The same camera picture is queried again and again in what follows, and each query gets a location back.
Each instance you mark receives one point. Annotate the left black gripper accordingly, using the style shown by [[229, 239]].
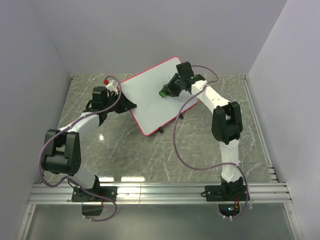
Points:
[[125, 104]]

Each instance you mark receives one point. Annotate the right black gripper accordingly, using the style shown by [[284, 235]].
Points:
[[168, 87]]

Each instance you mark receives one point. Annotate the green whiteboard eraser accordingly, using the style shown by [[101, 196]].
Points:
[[162, 94]]

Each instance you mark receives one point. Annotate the pink framed whiteboard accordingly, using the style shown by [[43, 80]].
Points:
[[153, 111]]

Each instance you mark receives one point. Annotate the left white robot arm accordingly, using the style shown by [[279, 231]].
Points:
[[61, 152]]

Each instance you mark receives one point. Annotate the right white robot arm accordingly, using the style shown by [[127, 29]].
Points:
[[226, 128]]

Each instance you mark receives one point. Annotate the black whiteboard stand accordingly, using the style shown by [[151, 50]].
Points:
[[160, 129]]

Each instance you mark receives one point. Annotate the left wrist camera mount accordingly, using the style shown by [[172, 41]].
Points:
[[111, 85]]

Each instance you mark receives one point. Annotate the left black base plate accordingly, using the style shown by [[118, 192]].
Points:
[[80, 196]]

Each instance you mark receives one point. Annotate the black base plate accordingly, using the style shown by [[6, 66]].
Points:
[[80, 196], [225, 193]]

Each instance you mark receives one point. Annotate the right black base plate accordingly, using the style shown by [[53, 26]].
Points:
[[225, 193]]

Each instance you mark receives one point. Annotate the aluminium mounting rail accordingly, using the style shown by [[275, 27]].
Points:
[[142, 193]]

